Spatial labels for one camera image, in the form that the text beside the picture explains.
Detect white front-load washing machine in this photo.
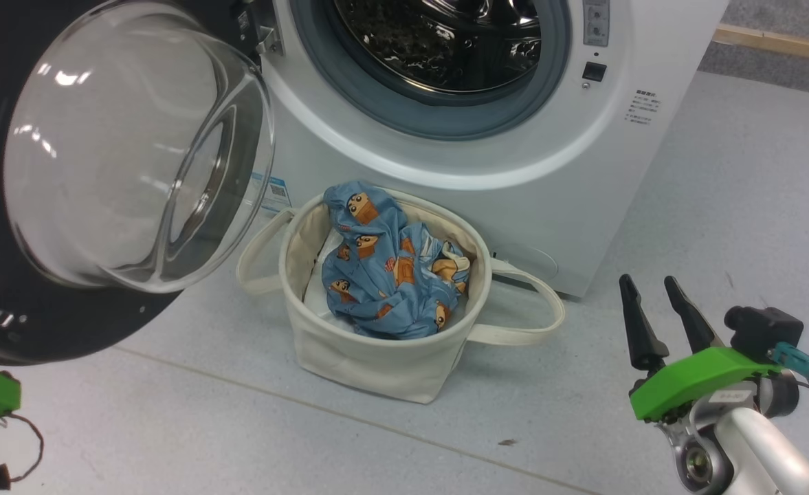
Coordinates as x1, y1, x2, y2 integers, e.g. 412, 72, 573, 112
236, 0, 730, 300

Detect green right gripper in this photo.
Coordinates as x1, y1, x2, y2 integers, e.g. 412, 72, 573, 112
619, 274, 783, 422

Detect small printed text label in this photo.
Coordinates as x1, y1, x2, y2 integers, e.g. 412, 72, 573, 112
625, 89, 663, 126

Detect metal door hinge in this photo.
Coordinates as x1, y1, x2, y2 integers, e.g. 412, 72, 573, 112
256, 26, 285, 56

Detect black round glass washer door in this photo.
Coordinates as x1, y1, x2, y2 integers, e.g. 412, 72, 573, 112
0, 0, 276, 366

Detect blue energy label sticker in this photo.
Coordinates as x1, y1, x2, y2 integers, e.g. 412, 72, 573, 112
252, 172, 292, 216

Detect round white filter cover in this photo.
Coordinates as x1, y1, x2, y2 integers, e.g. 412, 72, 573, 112
490, 241, 557, 283

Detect grey warning label sticker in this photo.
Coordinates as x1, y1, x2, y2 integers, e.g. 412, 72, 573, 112
583, 0, 611, 47

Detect white padding cloth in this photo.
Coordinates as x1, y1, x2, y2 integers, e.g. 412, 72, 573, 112
304, 230, 344, 320

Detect cream canvas laundry basket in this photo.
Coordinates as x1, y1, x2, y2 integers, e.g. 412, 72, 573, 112
236, 187, 566, 405

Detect steel washing machine drum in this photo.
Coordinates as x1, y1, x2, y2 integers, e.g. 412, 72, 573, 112
333, 0, 542, 94

